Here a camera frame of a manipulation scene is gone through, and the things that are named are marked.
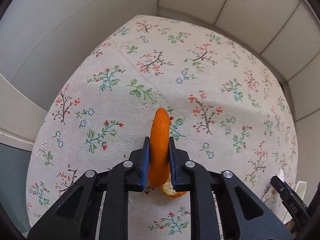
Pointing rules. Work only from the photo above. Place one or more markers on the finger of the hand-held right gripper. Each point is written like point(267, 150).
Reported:
point(291, 200)

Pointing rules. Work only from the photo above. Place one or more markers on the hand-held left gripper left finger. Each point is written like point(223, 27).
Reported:
point(146, 165)

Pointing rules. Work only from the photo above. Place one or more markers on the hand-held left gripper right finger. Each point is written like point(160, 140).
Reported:
point(173, 165)

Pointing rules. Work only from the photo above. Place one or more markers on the white plastic trash bin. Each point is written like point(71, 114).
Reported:
point(301, 187)

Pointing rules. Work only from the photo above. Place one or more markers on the large orange peel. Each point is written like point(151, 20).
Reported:
point(160, 135)

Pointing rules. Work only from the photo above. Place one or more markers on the floral tablecloth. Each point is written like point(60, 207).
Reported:
point(150, 80)

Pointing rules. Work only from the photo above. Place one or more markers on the frosted glass door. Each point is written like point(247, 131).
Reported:
point(12, 180)

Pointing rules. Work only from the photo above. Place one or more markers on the white kitchen base cabinet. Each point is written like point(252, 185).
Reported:
point(225, 0)

